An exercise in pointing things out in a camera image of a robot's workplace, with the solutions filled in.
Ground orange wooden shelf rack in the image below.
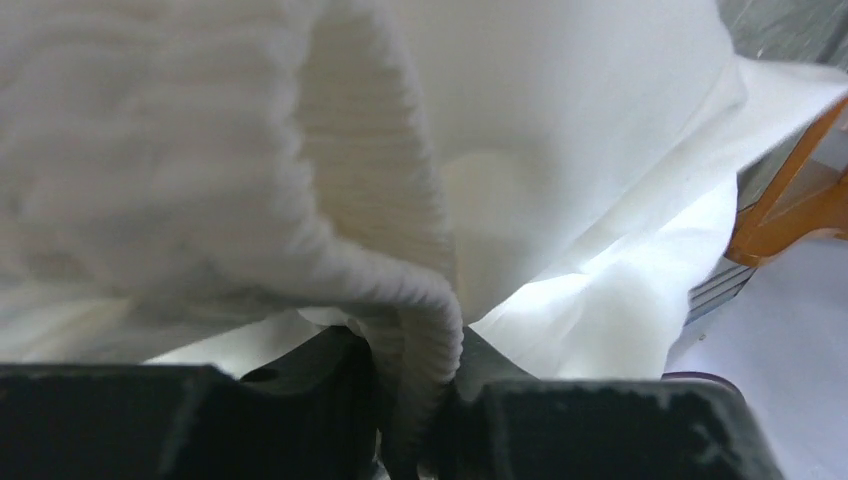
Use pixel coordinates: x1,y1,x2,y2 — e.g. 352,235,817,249
725,99,847,267

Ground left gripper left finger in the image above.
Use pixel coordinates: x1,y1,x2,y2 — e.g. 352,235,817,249
1,327,375,479

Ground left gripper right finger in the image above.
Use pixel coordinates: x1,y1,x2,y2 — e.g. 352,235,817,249
423,330,782,479

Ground white shorts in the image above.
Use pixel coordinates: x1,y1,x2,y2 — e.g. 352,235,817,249
1,1,847,479

